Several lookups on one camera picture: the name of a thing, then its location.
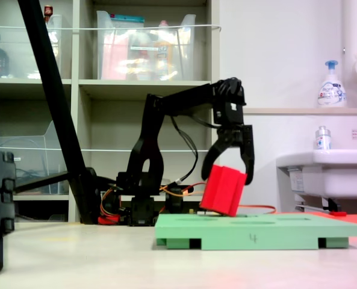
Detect long orange cable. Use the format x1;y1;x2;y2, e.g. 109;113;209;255
237;204;277;215

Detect beige shelf unit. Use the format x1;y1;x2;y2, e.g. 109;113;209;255
0;0;221;223

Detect orange and red base wires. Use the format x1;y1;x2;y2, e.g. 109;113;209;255
97;185;128;226

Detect white blue-pump soap bottle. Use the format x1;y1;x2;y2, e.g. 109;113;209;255
317;60;348;109

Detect clear bin with bottles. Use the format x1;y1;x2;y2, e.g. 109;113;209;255
0;14;63;79

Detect thin black tripod leg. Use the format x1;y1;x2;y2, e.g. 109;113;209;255
14;170;72;193

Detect red cross columnar block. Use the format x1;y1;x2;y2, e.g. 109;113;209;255
199;164;248;218

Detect brown bottle with red cap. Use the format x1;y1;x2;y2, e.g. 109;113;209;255
43;4;54;24

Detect thick black tripod leg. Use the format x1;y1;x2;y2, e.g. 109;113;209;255
17;0;98;225

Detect sink label sticker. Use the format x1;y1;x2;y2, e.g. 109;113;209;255
290;170;305;193

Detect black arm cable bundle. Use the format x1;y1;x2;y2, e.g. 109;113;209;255
169;115;220;185

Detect circuit board with wires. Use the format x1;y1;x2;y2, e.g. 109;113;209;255
188;207;214;216

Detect empty clear plastic bin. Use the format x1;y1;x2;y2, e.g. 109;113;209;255
0;120;71;194

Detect clear bin with packages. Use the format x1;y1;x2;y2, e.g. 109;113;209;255
96;10;197;81

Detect small clear sanitizer bottle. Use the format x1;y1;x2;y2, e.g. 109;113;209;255
314;125;332;151

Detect green shape-hole board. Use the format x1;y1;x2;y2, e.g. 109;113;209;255
154;213;357;251

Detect white sink basin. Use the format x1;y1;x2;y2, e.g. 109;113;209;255
275;149;357;200

